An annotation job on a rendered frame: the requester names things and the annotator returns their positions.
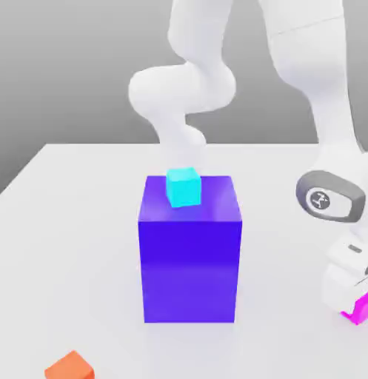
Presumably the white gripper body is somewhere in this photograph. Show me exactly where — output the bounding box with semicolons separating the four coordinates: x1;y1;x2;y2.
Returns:
321;262;368;315

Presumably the small magenta cube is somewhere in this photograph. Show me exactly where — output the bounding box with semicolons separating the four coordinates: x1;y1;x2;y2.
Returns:
339;291;368;327

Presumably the small cyan cube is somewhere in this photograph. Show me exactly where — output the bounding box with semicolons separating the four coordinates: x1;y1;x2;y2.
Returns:
165;167;202;209

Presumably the large blue box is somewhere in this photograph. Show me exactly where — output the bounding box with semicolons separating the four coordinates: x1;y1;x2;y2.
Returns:
137;175;243;324

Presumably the small orange cube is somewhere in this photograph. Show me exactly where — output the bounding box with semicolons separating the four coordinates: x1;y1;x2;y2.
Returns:
43;349;96;379

